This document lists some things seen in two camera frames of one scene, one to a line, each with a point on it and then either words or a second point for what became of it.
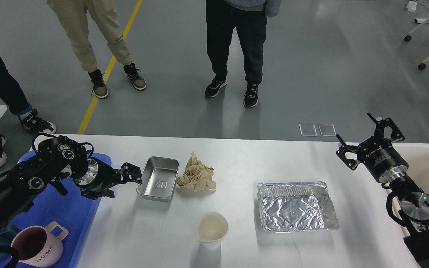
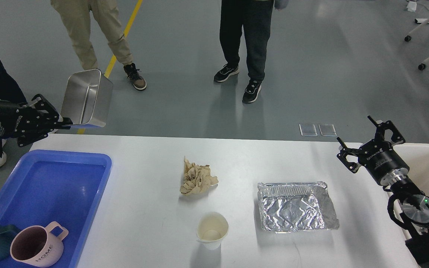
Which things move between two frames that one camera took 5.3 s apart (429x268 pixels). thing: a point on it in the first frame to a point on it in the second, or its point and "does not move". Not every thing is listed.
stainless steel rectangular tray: (157, 178) to (87, 98)
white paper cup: (211, 227) does not move
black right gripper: (378, 154) does not move
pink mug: (38, 246) does not move
